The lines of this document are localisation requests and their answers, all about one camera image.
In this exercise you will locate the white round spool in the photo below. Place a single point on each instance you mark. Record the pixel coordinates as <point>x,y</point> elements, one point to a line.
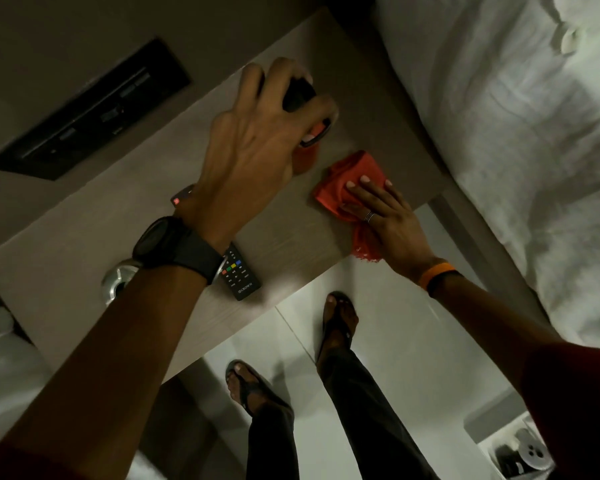
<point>531,450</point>

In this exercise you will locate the round silver ashtray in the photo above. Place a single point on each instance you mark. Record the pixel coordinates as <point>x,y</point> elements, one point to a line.
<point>116,282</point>

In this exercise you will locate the orange bottle with black cap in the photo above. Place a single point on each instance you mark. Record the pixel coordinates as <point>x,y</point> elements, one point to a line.
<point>306,154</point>

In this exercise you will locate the white storage box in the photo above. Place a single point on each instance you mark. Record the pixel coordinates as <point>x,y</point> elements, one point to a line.
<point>517,447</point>

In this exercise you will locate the person's right leg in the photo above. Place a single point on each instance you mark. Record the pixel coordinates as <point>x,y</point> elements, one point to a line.
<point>370,419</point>

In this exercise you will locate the person's right hand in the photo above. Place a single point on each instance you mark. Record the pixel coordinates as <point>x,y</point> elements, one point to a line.
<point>392,229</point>

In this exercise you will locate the black wrist watch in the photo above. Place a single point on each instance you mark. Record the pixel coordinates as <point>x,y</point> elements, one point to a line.
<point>180,247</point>

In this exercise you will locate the black wall switch panel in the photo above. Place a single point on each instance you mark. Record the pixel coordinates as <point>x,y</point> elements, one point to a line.
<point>90,114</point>

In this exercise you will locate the person's right middle finger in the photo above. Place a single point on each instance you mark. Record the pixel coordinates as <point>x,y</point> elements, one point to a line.
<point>377,190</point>

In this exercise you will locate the orange wristband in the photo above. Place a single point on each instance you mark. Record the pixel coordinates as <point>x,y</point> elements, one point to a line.
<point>436,273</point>

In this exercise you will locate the person's right forearm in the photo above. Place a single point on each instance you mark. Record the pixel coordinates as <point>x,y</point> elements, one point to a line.
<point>490,329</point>

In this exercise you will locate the person's left middle finger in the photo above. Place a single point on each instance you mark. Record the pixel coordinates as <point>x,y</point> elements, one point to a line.
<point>251,84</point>

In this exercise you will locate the person's left thumb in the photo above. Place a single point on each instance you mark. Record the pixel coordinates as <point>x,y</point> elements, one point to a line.
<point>322,117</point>

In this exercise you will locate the person's right thumb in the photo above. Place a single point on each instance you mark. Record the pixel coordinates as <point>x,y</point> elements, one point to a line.
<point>357,212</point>

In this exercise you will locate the red shirt sleeve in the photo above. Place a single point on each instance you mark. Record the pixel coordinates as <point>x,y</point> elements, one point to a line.
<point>580,409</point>

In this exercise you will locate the white bedding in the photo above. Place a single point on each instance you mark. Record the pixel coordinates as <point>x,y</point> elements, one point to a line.
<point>2,374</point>

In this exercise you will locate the person's left leg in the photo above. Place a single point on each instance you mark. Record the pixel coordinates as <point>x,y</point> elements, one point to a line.
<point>272,444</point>

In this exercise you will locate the white folded towel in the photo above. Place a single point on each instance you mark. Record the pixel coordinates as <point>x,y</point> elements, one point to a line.
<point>580,19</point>

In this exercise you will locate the black sandal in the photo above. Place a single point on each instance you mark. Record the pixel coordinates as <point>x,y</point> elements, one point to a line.
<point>252,387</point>
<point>339,319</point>

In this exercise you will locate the white bed sheet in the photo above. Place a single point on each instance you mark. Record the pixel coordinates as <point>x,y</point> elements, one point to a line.
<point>520,144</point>

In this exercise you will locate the person's leg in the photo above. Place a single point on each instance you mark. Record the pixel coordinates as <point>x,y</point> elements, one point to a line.
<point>370,419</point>
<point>272,444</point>

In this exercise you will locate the red cleaning cloth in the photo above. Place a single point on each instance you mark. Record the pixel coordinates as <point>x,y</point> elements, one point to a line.
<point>342,182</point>

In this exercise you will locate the person's left forearm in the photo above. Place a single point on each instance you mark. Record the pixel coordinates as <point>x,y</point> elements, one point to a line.
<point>110,364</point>

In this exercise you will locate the person's left hand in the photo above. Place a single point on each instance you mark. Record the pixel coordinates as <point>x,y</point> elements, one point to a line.
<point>245,154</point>

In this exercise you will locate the black remote control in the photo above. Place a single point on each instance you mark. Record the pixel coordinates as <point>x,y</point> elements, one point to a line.
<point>240,277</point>

